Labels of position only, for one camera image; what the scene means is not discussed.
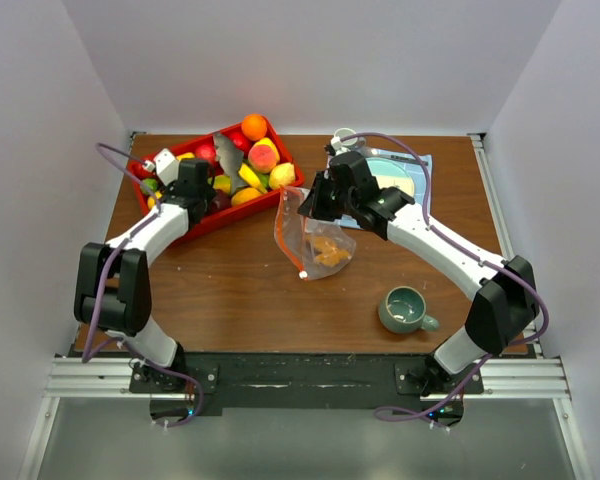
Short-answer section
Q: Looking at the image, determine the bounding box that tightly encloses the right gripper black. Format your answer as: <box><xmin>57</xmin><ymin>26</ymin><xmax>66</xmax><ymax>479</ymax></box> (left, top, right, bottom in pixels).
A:
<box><xmin>299</xmin><ymin>171</ymin><xmax>357</xmax><ymax>222</ymax></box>

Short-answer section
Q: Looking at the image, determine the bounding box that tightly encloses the clear zip top bag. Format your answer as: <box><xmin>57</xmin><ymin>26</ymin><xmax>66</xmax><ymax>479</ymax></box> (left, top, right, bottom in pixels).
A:
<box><xmin>273</xmin><ymin>186</ymin><xmax>356</xmax><ymax>281</ymax></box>

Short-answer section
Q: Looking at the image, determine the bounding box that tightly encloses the orange pretzel snack toy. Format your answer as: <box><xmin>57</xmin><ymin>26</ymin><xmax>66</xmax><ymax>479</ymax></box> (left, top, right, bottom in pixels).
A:
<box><xmin>308</xmin><ymin>236</ymin><xmax>352</xmax><ymax>267</ymax></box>

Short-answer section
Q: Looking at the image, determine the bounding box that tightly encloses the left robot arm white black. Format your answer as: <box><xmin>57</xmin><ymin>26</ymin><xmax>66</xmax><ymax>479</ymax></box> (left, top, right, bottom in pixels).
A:
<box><xmin>74</xmin><ymin>159</ymin><xmax>216</xmax><ymax>392</ymax></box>

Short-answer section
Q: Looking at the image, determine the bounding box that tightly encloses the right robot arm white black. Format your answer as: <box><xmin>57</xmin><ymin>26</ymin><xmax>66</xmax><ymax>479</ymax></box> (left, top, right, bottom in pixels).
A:
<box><xmin>298</xmin><ymin>151</ymin><xmax>543</xmax><ymax>393</ymax></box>

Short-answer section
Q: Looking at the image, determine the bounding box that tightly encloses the green yellow mango toy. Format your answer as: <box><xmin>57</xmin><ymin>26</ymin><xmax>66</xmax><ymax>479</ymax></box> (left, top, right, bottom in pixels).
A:
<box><xmin>213</xmin><ymin>175</ymin><xmax>232</xmax><ymax>196</ymax></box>

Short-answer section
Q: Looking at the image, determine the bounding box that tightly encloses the yellow lemon toy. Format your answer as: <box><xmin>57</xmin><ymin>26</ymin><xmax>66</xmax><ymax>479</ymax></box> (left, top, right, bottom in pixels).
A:
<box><xmin>268</xmin><ymin>162</ymin><xmax>296</xmax><ymax>190</ymax></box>

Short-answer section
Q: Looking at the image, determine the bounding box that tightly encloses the grey toy fish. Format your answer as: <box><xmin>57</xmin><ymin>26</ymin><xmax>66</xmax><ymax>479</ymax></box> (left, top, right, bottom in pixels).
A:
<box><xmin>212</xmin><ymin>132</ymin><xmax>248</xmax><ymax>195</ymax></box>

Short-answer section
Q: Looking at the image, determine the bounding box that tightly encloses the green lime toy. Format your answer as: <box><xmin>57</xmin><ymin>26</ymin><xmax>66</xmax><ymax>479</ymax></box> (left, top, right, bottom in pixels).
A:
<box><xmin>140</xmin><ymin>178</ymin><xmax>160</xmax><ymax>197</ymax></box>

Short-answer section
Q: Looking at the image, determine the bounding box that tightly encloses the yellow banana toy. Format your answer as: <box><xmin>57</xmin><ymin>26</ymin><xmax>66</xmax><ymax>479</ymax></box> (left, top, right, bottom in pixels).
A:
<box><xmin>238</xmin><ymin>163</ymin><xmax>267</xmax><ymax>194</ymax></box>

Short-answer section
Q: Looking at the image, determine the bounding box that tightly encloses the orange yellow mango toy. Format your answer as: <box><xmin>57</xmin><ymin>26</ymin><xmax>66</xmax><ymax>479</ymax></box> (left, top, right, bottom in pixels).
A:
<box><xmin>231</xmin><ymin>187</ymin><xmax>262</xmax><ymax>207</ymax></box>

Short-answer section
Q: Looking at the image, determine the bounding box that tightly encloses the red apple toy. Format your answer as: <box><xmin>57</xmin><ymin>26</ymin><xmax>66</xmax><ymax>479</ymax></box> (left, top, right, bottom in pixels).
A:
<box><xmin>228</xmin><ymin>130</ymin><xmax>252</xmax><ymax>152</ymax></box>

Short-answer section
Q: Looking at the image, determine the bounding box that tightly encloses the peach toy fruit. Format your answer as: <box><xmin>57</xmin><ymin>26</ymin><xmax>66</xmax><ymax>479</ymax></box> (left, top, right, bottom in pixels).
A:
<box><xmin>248</xmin><ymin>139</ymin><xmax>280</xmax><ymax>174</ymax></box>

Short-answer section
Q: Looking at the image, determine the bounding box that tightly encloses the orange fruit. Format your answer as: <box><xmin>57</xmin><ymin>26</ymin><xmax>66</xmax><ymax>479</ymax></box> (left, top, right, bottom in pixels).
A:
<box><xmin>241</xmin><ymin>114</ymin><xmax>268</xmax><ymax>142</ymax></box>

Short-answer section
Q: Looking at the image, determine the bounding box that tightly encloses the grey white cup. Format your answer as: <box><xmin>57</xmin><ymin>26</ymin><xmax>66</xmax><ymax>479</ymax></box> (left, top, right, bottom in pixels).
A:
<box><xmin>332</xmin><ymin>128</ymin><xmax>366</xmax><ymax>155</ymax></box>

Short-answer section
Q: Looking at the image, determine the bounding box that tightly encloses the metal spoon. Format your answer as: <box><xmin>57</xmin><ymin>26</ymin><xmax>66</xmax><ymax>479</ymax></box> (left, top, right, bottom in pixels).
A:
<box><xmin>366</xmin><ymin>148</ymin><xmax>429</xmax><ymax>166</ymax></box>

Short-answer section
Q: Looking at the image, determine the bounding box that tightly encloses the blue cream plate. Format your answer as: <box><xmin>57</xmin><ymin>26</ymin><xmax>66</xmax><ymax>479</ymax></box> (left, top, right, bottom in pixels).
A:
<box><xmin>366</xmin><ymin>157</ymin><xmax>415</xmax><ymax>197</ymax></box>

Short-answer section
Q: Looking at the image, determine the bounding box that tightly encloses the blue checked cloth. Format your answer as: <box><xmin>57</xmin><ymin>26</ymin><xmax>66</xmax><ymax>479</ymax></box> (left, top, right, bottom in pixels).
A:
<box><xmin>324</xmin><ymin>146</ymin><xmax>434</xmax><ymax>232</ymax></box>

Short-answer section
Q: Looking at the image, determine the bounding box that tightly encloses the green ceramic mug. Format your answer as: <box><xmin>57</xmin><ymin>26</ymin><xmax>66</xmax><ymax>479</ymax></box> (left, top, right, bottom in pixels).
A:
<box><xmin>377</xmin><ymin>286</ymin><xmax>440</xmax><ymax>335</ymax></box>

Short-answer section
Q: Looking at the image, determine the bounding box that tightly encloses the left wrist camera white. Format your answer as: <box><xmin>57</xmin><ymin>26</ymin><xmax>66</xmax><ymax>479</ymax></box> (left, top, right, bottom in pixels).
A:
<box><xmin>151</xmin><ymin>148</ymin><xmax>180</xmax><ymax>185</ymax></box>

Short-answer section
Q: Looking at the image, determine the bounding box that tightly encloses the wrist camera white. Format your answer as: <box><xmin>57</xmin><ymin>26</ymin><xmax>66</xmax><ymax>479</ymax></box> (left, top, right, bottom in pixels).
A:
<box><xmin>151</xmin><ymin>148</ymin><xmax>180</xmax><ymax>185</ymax></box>
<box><xmin>324</xmin><ymin>136</ymin><xmax>349</xmax><ymax>158</ymax></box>

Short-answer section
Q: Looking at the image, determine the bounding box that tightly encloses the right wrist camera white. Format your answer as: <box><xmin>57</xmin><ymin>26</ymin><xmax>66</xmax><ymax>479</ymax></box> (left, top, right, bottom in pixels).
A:
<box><xmin>324</xmin><ymin>136</ymin><xmax>349</xmax><ymax>158</ymax></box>

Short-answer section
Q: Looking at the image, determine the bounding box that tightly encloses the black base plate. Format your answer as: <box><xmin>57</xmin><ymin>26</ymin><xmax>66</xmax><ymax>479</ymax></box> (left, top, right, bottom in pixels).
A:
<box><xmin>129</xmin><ymin>352</ymin><xmax>484</xmax><ymax>419</ymax></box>

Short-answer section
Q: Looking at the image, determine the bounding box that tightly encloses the aluminium frame rail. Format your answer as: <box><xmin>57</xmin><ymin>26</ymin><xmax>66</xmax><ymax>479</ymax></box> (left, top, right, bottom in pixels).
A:
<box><xmin>43</xmin><ymin>358</ymin><xmax>571</xmax><ymax>401</ymax></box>

